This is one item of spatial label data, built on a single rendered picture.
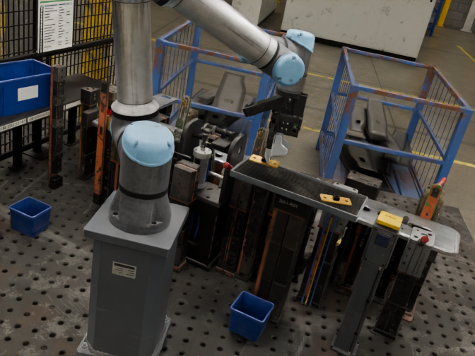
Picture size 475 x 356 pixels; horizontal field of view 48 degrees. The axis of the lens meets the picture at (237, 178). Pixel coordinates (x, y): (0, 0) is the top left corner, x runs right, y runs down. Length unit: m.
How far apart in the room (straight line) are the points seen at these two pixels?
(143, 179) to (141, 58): 0.28
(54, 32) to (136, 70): 1.15
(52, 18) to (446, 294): 1.86
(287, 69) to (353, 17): 8.43
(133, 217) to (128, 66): 0.35
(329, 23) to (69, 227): 8.06
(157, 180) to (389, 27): 8.67
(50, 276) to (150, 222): 0.59
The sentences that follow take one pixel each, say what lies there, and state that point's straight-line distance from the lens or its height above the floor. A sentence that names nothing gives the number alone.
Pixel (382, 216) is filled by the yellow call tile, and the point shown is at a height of 1.16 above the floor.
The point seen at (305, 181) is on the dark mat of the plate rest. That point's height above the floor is 1.16.
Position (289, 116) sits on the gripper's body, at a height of 1.35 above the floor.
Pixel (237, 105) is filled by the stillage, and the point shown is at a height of 0.50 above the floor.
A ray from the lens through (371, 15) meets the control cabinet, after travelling 9.66.
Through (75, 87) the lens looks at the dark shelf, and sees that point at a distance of 2.36.
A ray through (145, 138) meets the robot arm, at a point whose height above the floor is 1.32.
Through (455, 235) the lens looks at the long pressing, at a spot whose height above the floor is 1.00.
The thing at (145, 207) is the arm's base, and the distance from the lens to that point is 1.25.
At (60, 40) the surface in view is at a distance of 2.43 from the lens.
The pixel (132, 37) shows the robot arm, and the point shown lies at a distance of 1.25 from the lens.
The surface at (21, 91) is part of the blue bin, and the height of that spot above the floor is 1.11.
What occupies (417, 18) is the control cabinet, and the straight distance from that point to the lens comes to 9.77.
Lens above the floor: 1.81
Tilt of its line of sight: 26 degrees down
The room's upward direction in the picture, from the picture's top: 11 degrees clockwise
